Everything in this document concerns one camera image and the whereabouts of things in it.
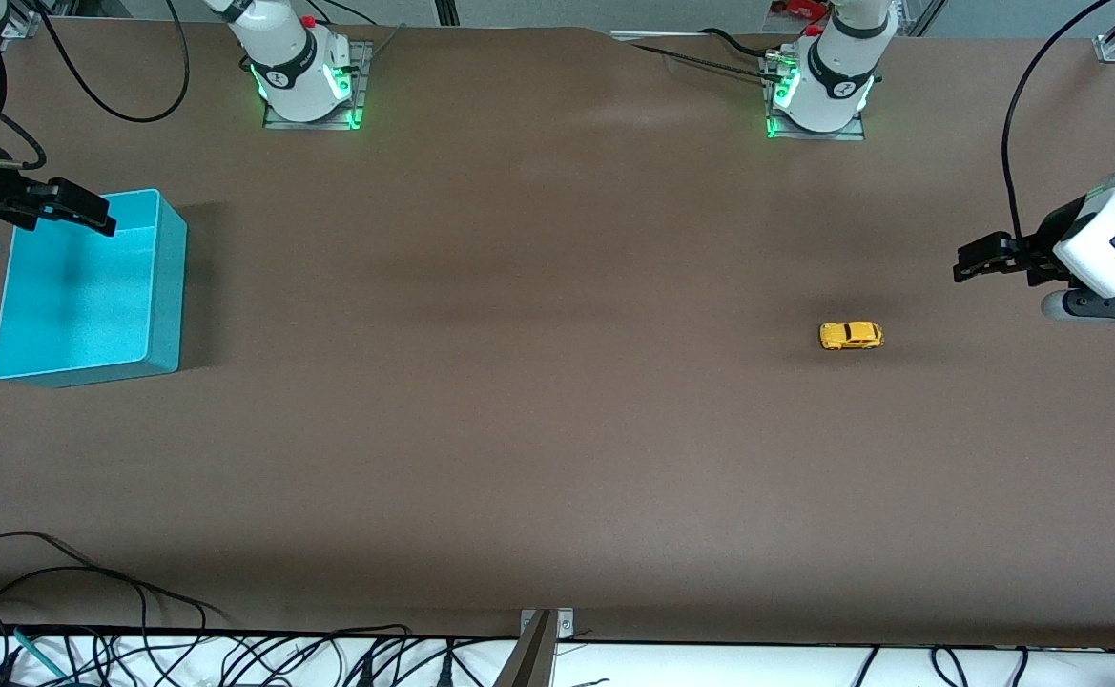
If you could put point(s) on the small metal bracket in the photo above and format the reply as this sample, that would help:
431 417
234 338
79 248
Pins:
565 622

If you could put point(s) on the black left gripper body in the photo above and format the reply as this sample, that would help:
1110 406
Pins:
1040 244

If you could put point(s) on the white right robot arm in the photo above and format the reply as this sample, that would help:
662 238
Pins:
290 67

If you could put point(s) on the yellow beetle toy car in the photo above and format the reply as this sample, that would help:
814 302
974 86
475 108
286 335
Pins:
851 335

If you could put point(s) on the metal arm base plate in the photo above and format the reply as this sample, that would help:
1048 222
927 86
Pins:
853 135
280 123

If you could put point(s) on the black frame post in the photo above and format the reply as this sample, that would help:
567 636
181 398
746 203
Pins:
447 11

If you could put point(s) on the red background object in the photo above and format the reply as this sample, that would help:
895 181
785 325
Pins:
798 8

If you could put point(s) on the turquoise plastic storage bin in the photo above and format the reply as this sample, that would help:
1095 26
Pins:
80 286

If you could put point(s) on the dark camera mount post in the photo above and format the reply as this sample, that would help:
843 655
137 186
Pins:
528 663

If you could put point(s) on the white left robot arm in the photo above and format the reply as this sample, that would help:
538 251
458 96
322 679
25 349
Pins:
838 76

